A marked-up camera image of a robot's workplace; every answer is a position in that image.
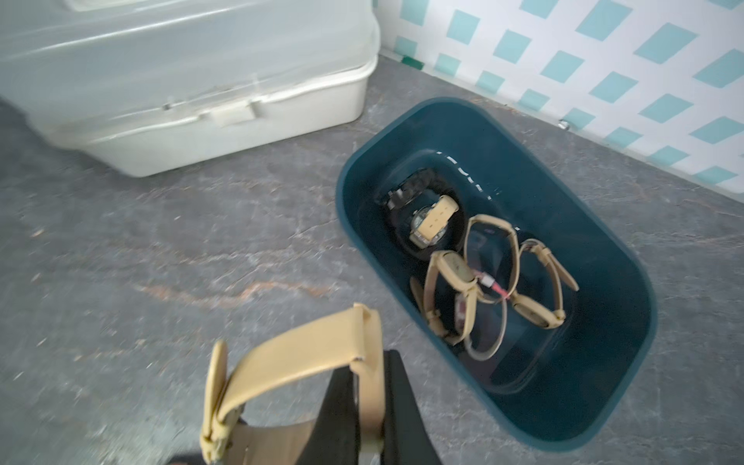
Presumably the white translucent lidded toolbox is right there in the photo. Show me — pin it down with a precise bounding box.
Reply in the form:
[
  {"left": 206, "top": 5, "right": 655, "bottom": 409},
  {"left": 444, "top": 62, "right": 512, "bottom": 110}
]
[{"left": 1, "top": 1, "right": 381, "bottom": 177}]

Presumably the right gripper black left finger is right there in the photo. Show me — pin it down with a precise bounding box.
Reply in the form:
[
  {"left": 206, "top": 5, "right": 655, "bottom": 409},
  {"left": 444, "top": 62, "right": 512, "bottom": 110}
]
[{"left": 296, "top": 367, "right": 360, "bottom": 465}]

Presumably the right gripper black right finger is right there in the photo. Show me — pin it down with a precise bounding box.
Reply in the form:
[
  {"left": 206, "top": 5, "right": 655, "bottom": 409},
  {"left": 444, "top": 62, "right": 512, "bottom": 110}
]
[{"left": 381, "top": 350, "right": 442, "bottom": 465}]

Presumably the white orange watch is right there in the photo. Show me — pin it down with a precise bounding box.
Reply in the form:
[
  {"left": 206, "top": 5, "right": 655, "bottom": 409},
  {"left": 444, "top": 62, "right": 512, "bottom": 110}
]
[{"left": 409, "top": 195, "right": 459, "bottom": 249}]

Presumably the beige watch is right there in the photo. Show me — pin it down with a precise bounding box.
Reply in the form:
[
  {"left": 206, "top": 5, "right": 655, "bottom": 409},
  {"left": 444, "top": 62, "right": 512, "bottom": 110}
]
[
  {"left": 409, "top": 251, "right": 481, "bottom": 346},
  {"left": 510, "top": 238, "right": 579, "bottom": 329},
  {"left": 463, "top": 214, "right": 520, "bottom": 301}
]

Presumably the black watch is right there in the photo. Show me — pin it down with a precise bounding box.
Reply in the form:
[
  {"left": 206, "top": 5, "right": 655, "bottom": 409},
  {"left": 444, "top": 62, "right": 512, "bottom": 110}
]
[{"left": 379, "top": 169, "right": 466, "bottom": 262}]

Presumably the grey pink strap watch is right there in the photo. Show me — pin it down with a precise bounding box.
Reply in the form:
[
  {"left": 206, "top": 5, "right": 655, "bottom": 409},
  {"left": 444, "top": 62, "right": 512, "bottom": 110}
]
[{"left": 455, "top": 271, "right": 509, "bottom": 362}]

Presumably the beige watch lowest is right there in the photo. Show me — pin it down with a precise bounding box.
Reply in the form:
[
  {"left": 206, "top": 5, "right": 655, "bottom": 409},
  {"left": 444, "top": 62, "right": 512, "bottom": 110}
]
[{"left": 200, "top": 303, "right": 386, "bottom": 464}]

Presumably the dark teal storage bin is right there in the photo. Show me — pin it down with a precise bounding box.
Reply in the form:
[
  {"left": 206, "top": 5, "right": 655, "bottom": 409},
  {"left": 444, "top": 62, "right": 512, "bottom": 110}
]
[{"left": 336, "top": 98, "right": 657, "bottom": 451}]

